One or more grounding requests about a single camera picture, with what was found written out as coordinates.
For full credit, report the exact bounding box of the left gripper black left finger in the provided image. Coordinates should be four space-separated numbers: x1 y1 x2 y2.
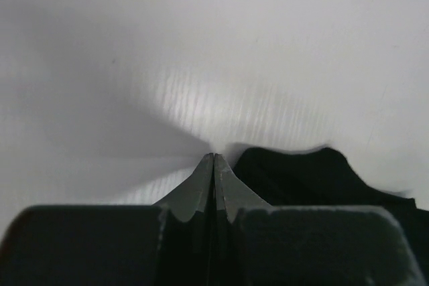
1 154 215 285

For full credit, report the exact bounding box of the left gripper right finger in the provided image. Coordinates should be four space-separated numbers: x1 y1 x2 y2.
214 154 426 285

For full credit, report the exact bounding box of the black daisy print t-shirt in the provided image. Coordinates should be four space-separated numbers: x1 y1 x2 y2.
233 147 428 271

